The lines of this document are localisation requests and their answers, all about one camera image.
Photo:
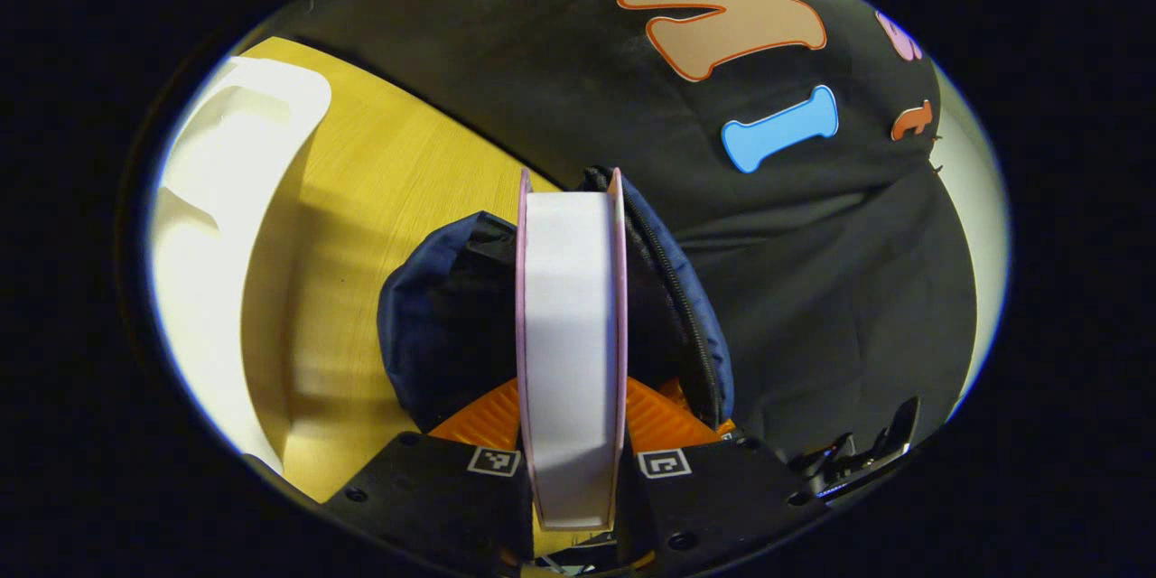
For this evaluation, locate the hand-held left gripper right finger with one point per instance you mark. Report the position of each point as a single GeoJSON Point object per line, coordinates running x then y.
{"type": "Point", "coordinates": [713, 497]}

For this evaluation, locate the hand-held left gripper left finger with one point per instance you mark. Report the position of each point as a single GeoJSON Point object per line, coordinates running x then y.
{"type": "Point", "coordinates": [433, 497]}

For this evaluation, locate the blue schoolbag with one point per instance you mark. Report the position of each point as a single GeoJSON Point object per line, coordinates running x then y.
{"type": "Point", "coordinates": [442, 325]}

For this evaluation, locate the pink book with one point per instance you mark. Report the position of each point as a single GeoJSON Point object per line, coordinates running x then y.
{"type": "Point", "coordinates": [571, 334]}

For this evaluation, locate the white bookshelf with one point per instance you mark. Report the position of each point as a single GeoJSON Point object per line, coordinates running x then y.
{"type": "Point", "coordinates": [217, 244]}

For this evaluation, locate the black backdrop cloth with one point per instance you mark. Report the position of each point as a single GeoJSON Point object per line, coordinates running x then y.
{"type": "Point", "coordinates": [813, 289]}

